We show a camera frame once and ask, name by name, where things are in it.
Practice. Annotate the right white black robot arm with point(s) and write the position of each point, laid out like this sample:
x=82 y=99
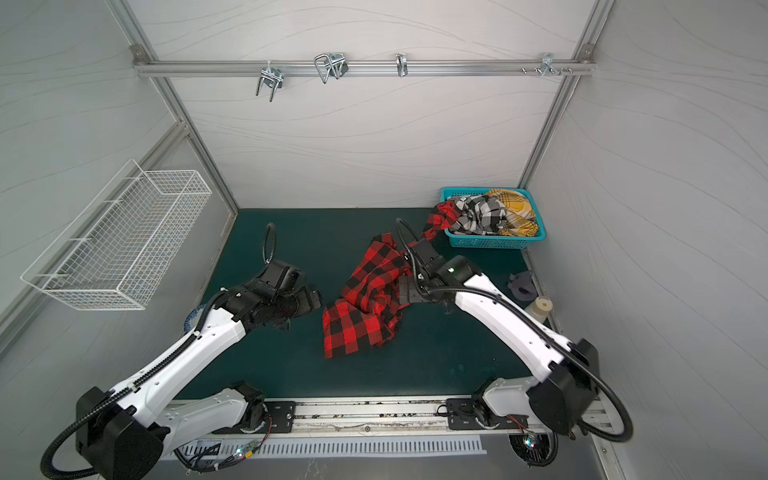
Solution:
x=565 y=378

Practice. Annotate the small metal bracket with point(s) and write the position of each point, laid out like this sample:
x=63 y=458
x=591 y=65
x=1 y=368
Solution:
x=401 y=65

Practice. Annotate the white slotted cable duct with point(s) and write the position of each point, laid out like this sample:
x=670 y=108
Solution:
x=371 y=447

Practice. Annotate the white wire basket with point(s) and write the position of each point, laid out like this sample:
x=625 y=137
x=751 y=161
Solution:
x=113 y=255

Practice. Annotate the red black plaid shirt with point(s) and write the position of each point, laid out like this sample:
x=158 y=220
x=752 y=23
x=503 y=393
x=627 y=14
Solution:
x=369 y=309

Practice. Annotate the dark grey plastic part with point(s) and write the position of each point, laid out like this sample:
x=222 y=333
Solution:
x=522 y=286

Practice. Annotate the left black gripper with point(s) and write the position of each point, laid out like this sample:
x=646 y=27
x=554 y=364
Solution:
x=306 y=303

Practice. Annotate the grey black plaid shirt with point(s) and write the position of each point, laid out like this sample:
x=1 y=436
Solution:
x=479 y=215

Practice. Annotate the horizontal aluminium rail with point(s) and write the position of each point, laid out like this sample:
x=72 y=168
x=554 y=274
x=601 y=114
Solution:
x=357 y=68

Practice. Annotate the blue white ceramic bowl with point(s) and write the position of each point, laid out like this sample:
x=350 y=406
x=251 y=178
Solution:
x=192 y=319

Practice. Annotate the yellow plaid shirt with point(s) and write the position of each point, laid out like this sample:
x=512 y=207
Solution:
x=520 y=218

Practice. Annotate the teal plastic basket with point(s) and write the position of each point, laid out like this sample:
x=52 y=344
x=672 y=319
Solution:
x=488 y=241

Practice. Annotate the metal hook bracket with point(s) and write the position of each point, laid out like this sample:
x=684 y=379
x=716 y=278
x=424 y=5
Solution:
x=547 y=67

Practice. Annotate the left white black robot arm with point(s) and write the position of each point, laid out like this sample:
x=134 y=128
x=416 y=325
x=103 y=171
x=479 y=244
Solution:
x=122 y=433

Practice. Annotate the metal u-bolt clamp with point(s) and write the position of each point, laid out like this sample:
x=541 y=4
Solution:
x=270 y=80
x=331 y=65

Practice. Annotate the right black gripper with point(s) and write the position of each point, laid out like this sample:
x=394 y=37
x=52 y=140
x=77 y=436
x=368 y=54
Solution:
x=405 y=288

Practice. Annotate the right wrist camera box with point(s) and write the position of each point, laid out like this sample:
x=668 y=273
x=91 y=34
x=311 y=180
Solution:
x=426 y=257

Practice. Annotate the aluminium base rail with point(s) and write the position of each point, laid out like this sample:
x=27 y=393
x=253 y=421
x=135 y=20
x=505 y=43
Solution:
x=393 y=416

